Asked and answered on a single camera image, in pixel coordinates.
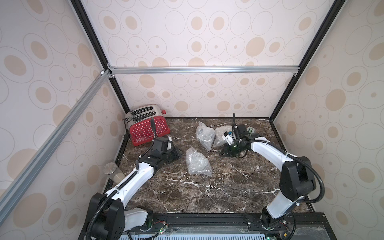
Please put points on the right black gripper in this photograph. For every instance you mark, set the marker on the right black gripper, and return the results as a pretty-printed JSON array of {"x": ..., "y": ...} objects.
[{"x": 229, "y": 149}]

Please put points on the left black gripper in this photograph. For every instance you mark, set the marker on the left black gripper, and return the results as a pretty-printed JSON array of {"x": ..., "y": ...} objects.
[{"x": 177, "y": 155}]

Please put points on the bubble wrap sheet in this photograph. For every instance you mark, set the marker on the bubble wrap sheet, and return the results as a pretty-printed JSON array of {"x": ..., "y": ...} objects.
[
  {"x": 205, "y": 136},
  {"x": 219, "y": 132},
  {"x": 197, "y": 163}
]

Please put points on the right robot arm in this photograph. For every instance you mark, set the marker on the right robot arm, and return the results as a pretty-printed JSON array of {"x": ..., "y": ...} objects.
[{"x": 299, "y": 181}]

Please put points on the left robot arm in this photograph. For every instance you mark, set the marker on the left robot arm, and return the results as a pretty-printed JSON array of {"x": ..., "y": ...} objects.
[{"x": 107, "y": 217}]

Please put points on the red silver toaster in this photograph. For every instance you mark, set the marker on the red silver toaster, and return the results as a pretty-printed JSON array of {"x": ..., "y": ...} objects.
[{"x": 138, "y": 123}]

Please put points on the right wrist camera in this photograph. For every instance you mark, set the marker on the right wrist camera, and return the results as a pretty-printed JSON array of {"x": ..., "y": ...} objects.
[{"x": 228, "y": 137}]

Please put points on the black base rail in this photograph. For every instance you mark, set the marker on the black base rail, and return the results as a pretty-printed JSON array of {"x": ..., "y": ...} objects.
[{"x": 246, "y": 226}]

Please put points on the horizontal aluminium rail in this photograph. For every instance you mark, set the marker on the horizontal aluminium rail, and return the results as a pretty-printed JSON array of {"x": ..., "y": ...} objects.
[{"x": 205, "y": 70}]

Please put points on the left diagonal aluminium rail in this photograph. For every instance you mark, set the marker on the left diagonal aluminium rail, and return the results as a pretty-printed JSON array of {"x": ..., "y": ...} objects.
[{"x": 21, "y": 184}]

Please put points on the black left frame post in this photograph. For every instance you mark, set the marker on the black left frame post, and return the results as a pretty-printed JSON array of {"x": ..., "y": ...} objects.
[{"x": 94, "y": 40}]

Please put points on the black frame post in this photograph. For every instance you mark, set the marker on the black frame post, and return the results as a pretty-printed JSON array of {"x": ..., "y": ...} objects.
[
  {"x": 94, "y": 40},
  {"x": 319, "y": 36}
]

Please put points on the black right frame post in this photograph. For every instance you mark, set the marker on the black right frame post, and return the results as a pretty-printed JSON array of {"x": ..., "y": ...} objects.
[{"x": 319, "y": 36}]

